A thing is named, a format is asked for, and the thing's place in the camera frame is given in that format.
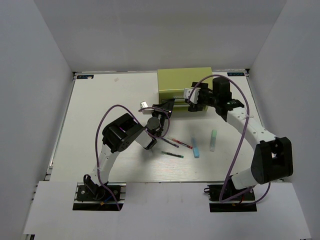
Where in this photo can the left blue table label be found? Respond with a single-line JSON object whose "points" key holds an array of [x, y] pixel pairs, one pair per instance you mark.
{"points": [[84, 77]]}

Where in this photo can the purple gel pen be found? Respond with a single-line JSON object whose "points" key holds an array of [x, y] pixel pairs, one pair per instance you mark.
{"points": [[169, 142]]}

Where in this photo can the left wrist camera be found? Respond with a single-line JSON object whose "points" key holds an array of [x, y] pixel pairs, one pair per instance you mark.
{"points": [[145, 109]]}

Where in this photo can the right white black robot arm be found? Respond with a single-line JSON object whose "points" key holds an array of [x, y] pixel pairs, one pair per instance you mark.
{"points": [[273, 155]]}

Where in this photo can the chest drawer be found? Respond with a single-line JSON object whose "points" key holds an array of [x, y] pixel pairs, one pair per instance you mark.
{"points": [[176, 101]]}

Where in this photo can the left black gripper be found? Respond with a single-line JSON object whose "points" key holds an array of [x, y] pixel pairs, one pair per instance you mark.
{"points": [[167, 106]]}

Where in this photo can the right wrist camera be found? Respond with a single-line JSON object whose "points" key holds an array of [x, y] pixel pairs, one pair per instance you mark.
{"points": [[190, 95]]}

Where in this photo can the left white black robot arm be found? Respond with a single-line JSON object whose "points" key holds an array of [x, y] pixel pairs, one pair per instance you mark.
{"points": [[118, 135]]}

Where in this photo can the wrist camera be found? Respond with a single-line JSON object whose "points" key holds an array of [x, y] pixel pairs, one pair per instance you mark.
{"points": [[145, 109], [190, 95]]}

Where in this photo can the green metal drawer chest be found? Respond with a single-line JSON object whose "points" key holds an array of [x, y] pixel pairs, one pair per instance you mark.
{"points": [[173, 81]]}

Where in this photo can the blue table label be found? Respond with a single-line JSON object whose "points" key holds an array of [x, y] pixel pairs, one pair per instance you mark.
{"points": [[84, 77], [236, 74]]}

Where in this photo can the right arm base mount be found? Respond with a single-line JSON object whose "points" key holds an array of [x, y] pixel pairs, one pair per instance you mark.
{"points": [[240, 204]]}

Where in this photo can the green cap highlighter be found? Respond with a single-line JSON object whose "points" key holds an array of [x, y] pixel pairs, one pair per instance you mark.
{"points": [[213, 138]]}

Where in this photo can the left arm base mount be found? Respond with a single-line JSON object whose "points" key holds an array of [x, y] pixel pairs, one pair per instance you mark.
{"points": [[84, 200]]}

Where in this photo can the green gel pen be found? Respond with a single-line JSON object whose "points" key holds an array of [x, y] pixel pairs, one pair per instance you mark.
{"points": [[172, 154]]}

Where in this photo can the blue highlighter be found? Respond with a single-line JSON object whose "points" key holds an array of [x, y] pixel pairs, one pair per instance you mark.
{"points": [[195, 148]]}

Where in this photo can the right blue table label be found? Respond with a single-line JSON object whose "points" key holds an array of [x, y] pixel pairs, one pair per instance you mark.
{"points": [[236, 74]]}

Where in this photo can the red gel pen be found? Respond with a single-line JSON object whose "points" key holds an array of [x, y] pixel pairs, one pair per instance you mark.
{"points": [[180, 142]]}

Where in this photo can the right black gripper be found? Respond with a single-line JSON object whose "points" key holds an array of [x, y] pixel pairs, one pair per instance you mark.
{"points": [[199, 106]]}

